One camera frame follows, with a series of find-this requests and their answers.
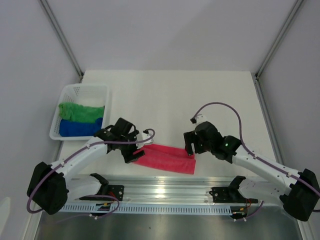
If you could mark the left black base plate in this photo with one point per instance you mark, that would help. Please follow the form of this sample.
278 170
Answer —
116 191

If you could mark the white slotted cable duct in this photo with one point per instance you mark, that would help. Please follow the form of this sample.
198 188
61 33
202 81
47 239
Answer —
162 209

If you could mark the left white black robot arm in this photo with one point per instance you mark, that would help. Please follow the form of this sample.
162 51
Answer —
53 185

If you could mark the aluminium extrusion rail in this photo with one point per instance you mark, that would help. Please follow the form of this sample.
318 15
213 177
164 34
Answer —
188 190

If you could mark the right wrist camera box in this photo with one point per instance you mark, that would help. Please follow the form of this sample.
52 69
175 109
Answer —
198 119

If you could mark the aluminium frame post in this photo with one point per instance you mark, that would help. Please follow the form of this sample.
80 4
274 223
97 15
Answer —
53 21
280 36

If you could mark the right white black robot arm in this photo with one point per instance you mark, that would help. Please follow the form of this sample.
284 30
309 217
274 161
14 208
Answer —
298 192

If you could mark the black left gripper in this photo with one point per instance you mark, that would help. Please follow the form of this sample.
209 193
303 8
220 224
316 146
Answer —
129 156

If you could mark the green microfiber towel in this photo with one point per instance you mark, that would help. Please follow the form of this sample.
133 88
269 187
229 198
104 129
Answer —
80 113

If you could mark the blue microfiber towel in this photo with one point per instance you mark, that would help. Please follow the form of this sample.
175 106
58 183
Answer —
79 129

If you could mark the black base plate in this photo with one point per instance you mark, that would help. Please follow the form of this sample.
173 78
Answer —
116 191
229 195

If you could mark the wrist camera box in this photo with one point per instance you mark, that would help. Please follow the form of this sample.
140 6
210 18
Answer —
144 139
198 119

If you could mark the right aluminium frame post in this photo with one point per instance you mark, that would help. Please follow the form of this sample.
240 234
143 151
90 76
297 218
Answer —
280 36

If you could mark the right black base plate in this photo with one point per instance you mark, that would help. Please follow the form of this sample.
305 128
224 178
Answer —
229 195

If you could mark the pink microfiber towel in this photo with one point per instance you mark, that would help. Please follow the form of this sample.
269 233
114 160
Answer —
167 158

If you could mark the left aluminium frame post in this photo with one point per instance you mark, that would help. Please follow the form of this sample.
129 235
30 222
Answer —
53 21

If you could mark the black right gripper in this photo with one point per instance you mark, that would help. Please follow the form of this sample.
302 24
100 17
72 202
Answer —
190 138

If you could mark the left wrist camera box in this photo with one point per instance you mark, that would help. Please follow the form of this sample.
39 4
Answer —
144 139

